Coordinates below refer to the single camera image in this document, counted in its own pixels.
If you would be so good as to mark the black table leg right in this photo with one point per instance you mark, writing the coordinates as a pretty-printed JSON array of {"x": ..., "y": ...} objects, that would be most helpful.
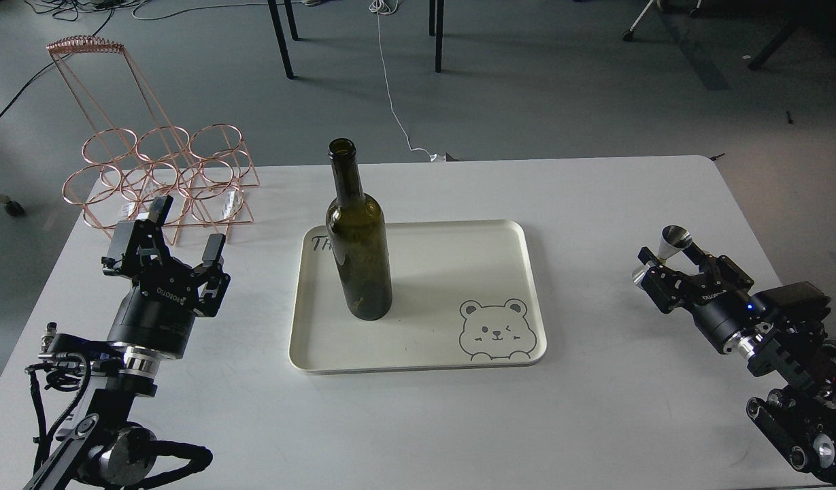
[{"x": 436, "y": 16}]

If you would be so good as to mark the black table leg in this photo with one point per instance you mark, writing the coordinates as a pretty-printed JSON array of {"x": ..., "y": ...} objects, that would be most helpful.
[
  {"x": 436, "y": 16},
  {"x": 282, "y": 12}
]

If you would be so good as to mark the steel double jigger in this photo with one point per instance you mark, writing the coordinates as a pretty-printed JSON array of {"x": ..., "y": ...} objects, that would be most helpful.
[{"x": 674, "y": 239}]

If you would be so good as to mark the caster wheel at left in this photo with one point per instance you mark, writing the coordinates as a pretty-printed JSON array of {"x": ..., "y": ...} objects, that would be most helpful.
[{"x": 11, "y": 207}]

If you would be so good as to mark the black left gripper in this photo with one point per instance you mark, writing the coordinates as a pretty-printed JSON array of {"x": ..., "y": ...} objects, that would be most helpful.
[{"x": 165, "y": 298}]

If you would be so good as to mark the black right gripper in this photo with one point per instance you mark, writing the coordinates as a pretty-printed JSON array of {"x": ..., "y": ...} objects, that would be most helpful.
[{"x": 717, "y": 297}]

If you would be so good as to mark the dark green wine bottle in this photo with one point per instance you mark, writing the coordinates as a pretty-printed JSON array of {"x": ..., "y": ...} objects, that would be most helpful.
[{"x": 357, "y": 231}]

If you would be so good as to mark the black table leg left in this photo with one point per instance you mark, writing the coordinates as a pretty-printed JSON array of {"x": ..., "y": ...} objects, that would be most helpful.
[{"x": 282, "y": 12}]

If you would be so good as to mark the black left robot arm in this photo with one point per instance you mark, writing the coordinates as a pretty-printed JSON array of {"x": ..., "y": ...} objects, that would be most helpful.
[{"x": 83, "y": 390}]

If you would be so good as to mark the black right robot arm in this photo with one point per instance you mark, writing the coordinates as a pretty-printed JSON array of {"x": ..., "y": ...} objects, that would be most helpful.
[{"x": 778, "y": 330}]

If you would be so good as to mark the cream bear serving tray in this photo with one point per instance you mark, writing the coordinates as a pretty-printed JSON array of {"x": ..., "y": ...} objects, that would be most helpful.
[{"x": 464, "y": 296}]

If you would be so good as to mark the copper wire wine rack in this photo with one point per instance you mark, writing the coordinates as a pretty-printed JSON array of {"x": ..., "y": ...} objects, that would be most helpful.
[{"x": 207, "y": 172}]

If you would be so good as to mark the chair base with caster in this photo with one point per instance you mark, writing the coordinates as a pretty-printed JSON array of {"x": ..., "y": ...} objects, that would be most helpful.
[{"x": 662, "y": 10}]

